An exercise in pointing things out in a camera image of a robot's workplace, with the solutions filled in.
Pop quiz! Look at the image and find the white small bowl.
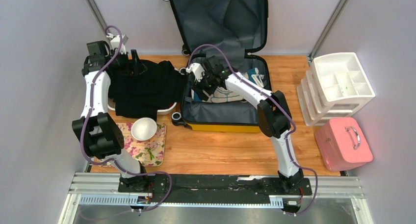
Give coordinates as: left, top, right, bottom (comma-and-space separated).
130, 118, 157, 141

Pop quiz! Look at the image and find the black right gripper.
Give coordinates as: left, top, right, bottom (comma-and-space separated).
191, 69, 217, 101

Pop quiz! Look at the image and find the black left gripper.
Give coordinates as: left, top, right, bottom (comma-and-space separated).
106, 50, 147, 76

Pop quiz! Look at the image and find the white rectangular basin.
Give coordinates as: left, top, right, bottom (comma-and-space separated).
107, 99, 177, 115

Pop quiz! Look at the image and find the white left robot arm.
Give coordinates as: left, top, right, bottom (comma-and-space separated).
72, 41, 150, 192

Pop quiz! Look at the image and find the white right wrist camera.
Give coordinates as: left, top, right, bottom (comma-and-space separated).
185, 63, 205, 82

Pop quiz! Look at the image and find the teal cream cartoon shirt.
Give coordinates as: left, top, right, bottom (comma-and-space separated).
191, 68, 265, 103

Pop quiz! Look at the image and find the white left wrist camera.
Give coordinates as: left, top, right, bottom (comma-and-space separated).
106, 33, 129, 54

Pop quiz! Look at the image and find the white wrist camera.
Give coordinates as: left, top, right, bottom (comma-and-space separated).
185, 63, 205, 82
106, 33, 129, 54

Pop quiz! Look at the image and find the black garment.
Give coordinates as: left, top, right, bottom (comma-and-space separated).
108, 60, 186, 121

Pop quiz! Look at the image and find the pink jewelry box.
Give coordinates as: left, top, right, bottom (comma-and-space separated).
314, 117, 373, 172

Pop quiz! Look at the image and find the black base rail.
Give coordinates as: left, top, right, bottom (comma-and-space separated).
118, 174, 313, 204

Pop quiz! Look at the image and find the white drawer organizer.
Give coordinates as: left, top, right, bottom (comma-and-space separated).
296, 52, 376, 126

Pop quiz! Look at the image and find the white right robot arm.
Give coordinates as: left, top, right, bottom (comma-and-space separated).
185, 56, 304, 194

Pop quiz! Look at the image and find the yellow cartoon hard-shell suitcase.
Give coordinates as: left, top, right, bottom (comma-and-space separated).
163, 0, 271, 133

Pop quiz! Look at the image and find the floral tray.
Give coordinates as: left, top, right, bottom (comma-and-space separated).
117, 123, 167, 167

